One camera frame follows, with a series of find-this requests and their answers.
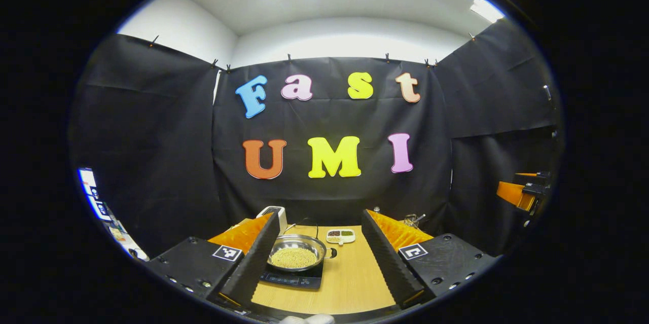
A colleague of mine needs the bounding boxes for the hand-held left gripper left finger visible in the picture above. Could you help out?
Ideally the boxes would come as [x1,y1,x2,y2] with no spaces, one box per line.
[145,211,281,310]

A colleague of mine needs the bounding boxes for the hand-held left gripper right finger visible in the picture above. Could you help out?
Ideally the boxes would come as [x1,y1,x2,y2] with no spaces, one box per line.
[361,209,500,310]

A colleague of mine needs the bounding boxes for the steel pot with black handle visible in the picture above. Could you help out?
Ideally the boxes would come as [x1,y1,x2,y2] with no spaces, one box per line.
[267,234,338,272]

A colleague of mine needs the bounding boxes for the black induction cooktop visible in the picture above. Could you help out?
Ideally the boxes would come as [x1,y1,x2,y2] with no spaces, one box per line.
[260,262,325,290]

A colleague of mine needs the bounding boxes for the white toaster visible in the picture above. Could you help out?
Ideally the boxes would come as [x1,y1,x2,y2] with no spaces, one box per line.
[256,206,288,236]

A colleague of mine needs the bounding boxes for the white divided dish of beans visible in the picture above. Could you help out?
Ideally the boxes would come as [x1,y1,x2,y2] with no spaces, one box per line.
[326,228,356,246]

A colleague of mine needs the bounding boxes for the white side table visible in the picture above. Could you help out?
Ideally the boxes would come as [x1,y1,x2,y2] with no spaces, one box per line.
[109,220,150,262]

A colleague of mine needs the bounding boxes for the black backdrop cloth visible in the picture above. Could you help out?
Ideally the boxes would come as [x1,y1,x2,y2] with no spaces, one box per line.
[68,19,563,259]

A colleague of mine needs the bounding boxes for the small ceiling light panel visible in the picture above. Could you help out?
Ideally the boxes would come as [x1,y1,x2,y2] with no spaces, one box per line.
[469,0,506,24]

